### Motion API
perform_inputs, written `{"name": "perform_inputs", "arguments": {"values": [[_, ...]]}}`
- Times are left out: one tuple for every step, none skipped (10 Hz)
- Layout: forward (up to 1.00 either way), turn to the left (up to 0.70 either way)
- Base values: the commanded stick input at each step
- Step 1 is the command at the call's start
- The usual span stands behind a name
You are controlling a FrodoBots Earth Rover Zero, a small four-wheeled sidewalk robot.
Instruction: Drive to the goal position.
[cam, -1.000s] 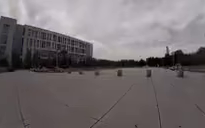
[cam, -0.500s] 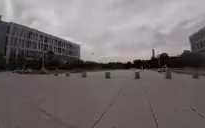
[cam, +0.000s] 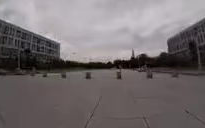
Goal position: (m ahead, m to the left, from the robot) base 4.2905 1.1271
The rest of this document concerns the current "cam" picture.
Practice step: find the row of bollards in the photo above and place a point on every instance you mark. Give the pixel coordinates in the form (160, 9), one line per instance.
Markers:
(118, 75)

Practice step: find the thin tower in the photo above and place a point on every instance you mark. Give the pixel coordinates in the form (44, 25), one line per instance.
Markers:
(133, 55)

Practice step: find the grey paved plaza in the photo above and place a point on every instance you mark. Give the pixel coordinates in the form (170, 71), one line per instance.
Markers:
(56, 100)

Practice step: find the row of trees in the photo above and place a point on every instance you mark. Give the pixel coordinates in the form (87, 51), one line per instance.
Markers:
(163, 60)

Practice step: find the tall building with gridded windows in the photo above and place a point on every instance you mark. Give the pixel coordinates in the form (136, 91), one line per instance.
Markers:
(23, 40)

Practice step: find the large grey building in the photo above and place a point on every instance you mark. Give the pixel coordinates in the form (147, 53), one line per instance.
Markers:
(190, 40)

